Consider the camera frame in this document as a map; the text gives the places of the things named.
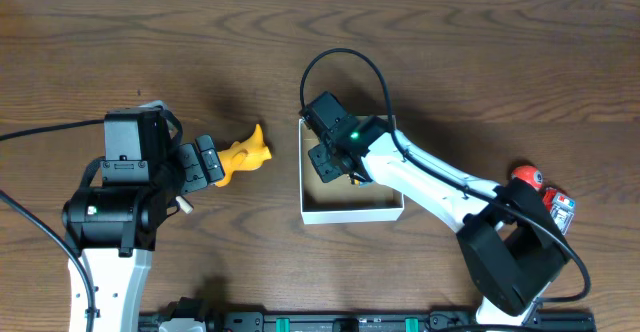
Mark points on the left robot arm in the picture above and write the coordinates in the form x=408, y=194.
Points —
x=111, y=221

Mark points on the red toy ball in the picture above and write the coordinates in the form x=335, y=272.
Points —
x=529, y=174

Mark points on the orange toy rhino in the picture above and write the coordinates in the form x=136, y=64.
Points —
x=248, y=155

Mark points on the yellow grey toy truck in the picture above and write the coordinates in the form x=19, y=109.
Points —
x=359, y=181

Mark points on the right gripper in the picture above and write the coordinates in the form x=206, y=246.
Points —
x=327, y=170

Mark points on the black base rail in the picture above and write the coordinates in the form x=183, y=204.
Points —
x=195, y=315

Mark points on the red toy car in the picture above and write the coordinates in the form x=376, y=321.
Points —
x=561, y=208

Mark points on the white cardboard box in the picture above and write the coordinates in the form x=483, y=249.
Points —
x=340, y=201

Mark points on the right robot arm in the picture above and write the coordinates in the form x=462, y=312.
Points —
x=510, y=242

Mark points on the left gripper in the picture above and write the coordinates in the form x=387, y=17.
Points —
x=198, y=164

